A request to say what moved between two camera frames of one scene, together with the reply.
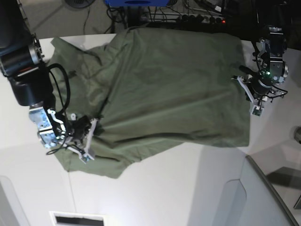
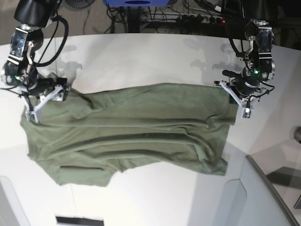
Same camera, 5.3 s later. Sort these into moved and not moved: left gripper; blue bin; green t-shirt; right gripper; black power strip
Moved: right gripper; green t-shirt; left gripper
Not moved: blue bin; black power strip
